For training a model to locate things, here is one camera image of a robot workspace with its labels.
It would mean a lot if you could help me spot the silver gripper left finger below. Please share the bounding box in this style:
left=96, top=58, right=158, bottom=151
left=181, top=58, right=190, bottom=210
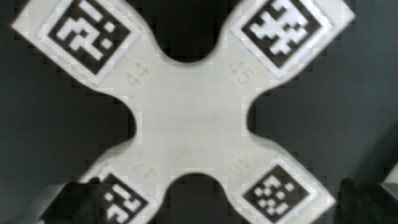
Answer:
left=39, top=177, right=108, bottom=224

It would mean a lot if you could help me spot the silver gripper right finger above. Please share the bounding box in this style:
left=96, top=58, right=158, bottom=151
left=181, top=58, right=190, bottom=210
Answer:
left=337, top=179, right=398, bottom=224

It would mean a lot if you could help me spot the white cross-shaped table base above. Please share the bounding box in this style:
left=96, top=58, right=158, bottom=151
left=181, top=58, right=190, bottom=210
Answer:
left=12, top=0, right=355, bottom=224

